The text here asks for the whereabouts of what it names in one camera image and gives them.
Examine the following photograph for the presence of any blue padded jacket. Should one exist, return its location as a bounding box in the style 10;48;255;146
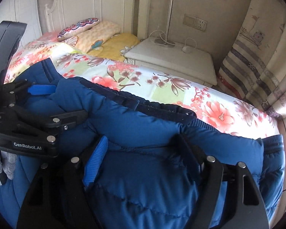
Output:
0;59;285;228

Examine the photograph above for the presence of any left grey gloved hand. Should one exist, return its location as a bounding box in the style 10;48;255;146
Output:
0;151;17;186

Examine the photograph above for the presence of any cream textured pillow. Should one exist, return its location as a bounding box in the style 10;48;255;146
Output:
62;21;121;53

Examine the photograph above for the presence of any embroidered patterned pillow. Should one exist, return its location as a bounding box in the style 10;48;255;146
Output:
57;18;101;41

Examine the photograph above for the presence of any white wardrobe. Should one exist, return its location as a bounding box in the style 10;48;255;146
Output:
0;0;42;48

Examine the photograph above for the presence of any floral bed sheet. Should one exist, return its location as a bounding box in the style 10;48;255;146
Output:
5;33;279;139

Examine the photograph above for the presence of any white headboard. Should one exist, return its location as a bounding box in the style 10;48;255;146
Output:
45;0;151;39

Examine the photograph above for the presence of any silver floor lamp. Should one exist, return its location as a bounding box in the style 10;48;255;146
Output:
154;0;175;48

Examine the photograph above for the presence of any printed striped curtain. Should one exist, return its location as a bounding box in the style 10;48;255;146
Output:
218;0;286;120

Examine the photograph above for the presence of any white bedside table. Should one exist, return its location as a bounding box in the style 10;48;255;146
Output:
124;37;217;87

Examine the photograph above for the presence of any white charger cable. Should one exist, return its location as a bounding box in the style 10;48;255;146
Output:
148;29;198;53

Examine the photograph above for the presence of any wall socket panel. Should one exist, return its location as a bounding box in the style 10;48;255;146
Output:
183;14;208;31

